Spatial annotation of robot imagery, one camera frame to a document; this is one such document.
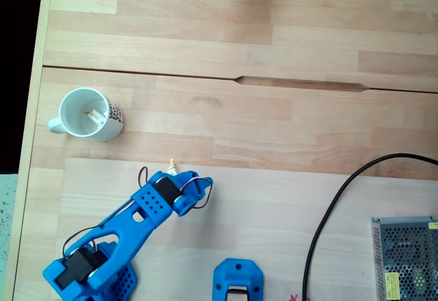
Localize white printed mug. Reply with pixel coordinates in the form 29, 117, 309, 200
47, 87, 125, 143

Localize pale wooden board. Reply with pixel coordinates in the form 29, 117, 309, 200
57, 157, 438, 301

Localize perforated metal power supply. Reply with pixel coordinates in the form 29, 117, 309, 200
372, 215, 438, 301

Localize blue post base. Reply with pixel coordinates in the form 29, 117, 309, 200
212, 258, 265, 301

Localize wooden post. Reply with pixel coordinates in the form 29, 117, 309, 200
227, 285, 250, 301

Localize thick black cable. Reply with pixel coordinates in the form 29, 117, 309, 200
302, 153, 438, 301

